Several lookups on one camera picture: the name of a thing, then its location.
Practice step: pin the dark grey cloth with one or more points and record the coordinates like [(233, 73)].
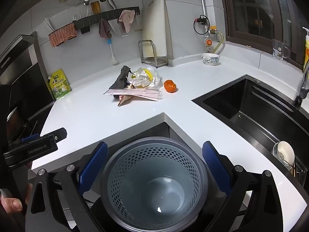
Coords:
[(120, 79)]

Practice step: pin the metal ladle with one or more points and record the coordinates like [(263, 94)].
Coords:
[(111, 3)]

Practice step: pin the white tissue paper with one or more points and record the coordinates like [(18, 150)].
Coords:
[(139, 78)]

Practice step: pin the black wall rail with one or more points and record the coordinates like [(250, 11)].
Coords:
[(106, 15)]

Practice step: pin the yellow green pouch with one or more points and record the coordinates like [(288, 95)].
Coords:
[(59, 85)]

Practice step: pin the yellow brush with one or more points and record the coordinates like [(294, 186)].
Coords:
[(95, 7)]

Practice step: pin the vegetable peeler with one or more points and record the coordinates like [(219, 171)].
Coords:
[(138, 26)]

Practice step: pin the grey perforated trash bin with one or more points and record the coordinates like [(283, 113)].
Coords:
[(154, 198)]

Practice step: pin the orange mandarin peel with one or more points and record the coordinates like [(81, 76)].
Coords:
[(171, 86)]

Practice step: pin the metal cutting board rack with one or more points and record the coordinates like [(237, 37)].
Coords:
[(154, 61)]

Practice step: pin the bundle of white sticks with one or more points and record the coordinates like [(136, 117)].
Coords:
[(49, 25)]

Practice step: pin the glass mug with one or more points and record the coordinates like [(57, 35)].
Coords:
[(278, 49)]

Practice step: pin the pink cloth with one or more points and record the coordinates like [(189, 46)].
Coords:
[(126, 19)]

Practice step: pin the person's left hand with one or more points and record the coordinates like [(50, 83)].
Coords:
[(12, 204)]

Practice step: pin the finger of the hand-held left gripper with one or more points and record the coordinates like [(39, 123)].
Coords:
[(59, 134), (30, 138)]

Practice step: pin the clear plastic bag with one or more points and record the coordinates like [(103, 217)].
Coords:
[(155, 81)]

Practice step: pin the white bottle brush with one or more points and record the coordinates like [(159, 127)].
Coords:
[(113, 59)]

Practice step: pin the brown paper scrap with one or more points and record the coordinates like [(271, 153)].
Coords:
[(123, 100)]

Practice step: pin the white cutting board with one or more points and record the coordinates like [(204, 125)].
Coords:
[(154, 21)]

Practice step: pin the black gas stove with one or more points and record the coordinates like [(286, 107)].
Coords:
[(36, 124)]

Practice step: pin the metal fork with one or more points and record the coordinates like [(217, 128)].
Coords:
[(74, 18)]

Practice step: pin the white cup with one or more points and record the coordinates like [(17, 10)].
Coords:
[(284, 153)]

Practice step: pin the black range hood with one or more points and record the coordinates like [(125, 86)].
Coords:
[(24, 77)]

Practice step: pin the black kitchen sink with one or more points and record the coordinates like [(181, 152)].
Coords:
[(253, 106)]

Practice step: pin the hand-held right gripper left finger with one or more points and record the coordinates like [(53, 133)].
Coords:
[(94, 166)]

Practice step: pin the metal gas pipe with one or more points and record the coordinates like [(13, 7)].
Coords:
[(204, 4)]

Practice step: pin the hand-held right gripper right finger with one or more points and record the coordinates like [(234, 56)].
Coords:
[(214, 166)]

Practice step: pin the gas regulator orange dial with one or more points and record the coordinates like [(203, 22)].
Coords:
[(209, 43)]

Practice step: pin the white patterned bowl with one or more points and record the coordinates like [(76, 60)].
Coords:
[(210, 59)]

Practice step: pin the yellow gas valve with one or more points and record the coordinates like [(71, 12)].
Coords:
[(213, 31)]

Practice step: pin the dark window frame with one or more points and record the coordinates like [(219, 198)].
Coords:
[(225, 9)]

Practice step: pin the grey brown cloth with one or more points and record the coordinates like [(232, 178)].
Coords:
[(104, 29)]

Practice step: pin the pink paper package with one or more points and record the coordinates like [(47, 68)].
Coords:
[(137, 92)]

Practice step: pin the orange wavy cloth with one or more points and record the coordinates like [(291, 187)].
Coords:
[(62, 36)]

